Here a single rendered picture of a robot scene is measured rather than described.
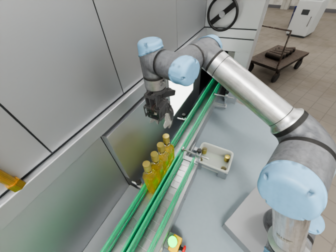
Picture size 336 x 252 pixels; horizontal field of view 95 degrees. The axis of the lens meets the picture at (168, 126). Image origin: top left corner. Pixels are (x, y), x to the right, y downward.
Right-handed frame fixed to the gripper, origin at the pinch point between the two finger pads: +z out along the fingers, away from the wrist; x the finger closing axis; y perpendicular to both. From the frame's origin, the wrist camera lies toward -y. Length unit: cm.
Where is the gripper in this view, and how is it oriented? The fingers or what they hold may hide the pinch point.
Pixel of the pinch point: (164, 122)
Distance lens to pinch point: 70.6
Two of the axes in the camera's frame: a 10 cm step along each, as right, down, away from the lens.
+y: -4.8, 6.5, -5.8
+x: 8.7, 3.0, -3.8
